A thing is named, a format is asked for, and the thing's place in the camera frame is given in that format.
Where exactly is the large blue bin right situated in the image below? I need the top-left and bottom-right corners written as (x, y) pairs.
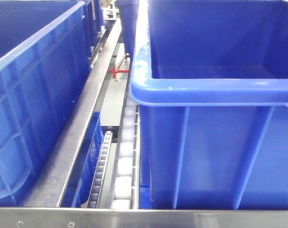
top-left (131, 0), bottom-right (288, 210)

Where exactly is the white roller track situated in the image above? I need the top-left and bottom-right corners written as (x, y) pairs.
top-left (108, 98), bottom-right (140, 209)

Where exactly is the blue bin lower level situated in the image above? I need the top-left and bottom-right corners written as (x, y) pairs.
top-left (61, 112), bottom-right (103, 208)

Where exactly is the grey roller track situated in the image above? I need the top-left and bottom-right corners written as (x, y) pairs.
top-left (88, 131), bottom-right (113, 209)

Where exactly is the blue bin behind right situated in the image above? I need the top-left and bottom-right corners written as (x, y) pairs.
top-left (116, 0), bottom-right (139, 59)

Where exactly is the large blue crate left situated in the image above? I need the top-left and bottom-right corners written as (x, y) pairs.
top-left (0, 0), bottom-right (90, 207)

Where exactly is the red support bracket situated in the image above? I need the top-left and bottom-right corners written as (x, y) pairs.
top-left (107, 54), bottom-right (129, 81)

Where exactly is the steel divider rail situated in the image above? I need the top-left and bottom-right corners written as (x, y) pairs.
top-left (25, 19), bottom-right (122, 208)

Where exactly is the steel front rail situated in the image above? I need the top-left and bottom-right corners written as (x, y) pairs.
top-left (0, 208), bottom-right (288, 228)

